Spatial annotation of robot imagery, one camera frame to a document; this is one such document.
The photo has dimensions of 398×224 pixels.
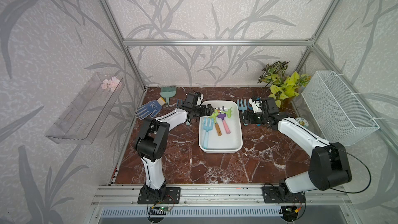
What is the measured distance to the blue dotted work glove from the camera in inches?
42.1

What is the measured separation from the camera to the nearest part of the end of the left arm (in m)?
0.76

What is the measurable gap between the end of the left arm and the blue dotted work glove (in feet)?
1.18

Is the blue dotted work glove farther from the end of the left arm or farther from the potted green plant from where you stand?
the potted green plant
